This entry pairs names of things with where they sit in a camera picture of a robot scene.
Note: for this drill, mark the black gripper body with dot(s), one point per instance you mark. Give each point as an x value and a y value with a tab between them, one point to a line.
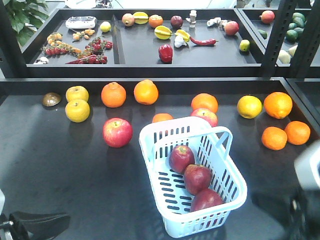
305	216

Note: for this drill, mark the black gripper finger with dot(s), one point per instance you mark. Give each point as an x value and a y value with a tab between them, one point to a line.
31	226

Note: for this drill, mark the light blue plastic basket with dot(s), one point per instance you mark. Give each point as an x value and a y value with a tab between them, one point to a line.
211	148

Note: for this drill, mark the small orange right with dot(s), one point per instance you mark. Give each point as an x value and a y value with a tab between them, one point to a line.
298	133

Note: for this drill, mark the small orange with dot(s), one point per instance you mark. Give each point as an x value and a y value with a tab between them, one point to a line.
274	138
160	117
298	133

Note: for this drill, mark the small orange left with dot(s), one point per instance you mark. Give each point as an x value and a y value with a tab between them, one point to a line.
274	138

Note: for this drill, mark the large orange fruit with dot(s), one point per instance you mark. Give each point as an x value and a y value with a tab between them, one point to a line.
278	105

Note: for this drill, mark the yellow brown pear fruit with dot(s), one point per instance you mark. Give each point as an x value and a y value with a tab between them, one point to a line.
249	107

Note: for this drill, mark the yellow apple front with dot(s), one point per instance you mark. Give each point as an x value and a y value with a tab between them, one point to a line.
77	110

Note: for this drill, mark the yellow apple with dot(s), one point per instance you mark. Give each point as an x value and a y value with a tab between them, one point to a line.
77	93
77	110

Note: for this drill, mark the black wooden produce stand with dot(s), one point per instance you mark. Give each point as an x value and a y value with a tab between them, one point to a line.
49	164

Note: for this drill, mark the yellow apple rear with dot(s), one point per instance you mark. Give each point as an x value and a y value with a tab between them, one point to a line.
77	93

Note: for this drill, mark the red apple left edge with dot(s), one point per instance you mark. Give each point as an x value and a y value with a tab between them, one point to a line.
207	115

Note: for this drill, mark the big orange grapefruit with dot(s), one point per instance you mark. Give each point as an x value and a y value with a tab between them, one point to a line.
205	101

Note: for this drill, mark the orange with knob top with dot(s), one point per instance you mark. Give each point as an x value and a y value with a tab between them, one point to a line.
113	95

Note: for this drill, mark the small orange centre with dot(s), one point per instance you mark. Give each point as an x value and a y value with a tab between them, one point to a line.
160	117

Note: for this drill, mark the round orange rear centre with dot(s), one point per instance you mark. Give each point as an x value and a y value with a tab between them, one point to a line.
146	92

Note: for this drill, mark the red chili pepper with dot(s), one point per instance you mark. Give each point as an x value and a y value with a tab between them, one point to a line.
208	42

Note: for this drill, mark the potted green plant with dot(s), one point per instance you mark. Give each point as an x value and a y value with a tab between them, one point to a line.
26	17

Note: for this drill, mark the white electronic scale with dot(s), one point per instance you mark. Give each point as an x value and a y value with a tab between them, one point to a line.
81	22

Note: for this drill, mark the yellow lemon upper tray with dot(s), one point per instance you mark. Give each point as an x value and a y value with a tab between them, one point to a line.
105	26

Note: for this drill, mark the white garlic bulb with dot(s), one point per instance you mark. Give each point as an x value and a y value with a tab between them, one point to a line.
179	41

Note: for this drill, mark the red bell pepper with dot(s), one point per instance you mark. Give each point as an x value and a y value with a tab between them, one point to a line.
165	53

